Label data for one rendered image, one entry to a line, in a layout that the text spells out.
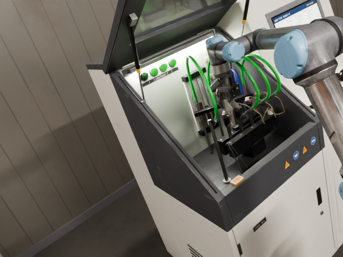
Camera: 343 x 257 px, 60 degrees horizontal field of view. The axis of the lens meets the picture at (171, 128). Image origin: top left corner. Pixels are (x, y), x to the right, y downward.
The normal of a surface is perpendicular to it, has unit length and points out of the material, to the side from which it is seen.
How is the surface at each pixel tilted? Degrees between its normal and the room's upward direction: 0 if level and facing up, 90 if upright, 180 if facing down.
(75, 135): 90
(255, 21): 76
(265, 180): 90
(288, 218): 90
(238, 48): 90
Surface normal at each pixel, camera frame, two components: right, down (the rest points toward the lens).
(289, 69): -0.93, 0.29
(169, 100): 0.55, 0.17
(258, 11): 0.47, -0.04
